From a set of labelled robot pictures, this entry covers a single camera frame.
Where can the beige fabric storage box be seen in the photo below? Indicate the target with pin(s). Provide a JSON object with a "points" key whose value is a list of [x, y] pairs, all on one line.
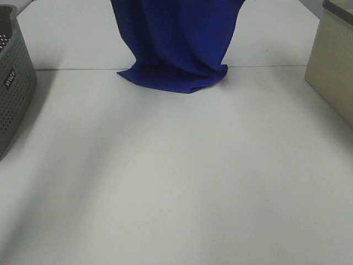
{"points": [[329, 69]]}

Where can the blue microfibre towel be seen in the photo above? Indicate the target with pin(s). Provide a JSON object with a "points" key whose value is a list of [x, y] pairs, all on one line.
{"points": [[178, 46]]}

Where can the grey perforated plastic basket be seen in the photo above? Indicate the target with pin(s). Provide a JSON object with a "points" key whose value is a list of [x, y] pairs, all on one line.
{"points": [[18, 76]]}

